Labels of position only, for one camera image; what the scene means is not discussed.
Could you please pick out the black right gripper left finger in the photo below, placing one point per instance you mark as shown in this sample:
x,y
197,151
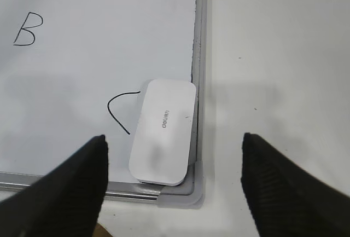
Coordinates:
x,y
65,202

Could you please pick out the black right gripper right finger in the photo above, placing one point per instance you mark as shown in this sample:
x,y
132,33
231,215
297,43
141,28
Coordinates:
x,y
284,199

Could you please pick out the white rectangular whiteboard eraser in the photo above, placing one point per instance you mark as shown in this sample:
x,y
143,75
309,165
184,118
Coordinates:
x,y
161,143

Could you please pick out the whiteboard with aluminium frame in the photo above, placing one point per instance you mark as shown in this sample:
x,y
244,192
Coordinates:
x,y
74,69

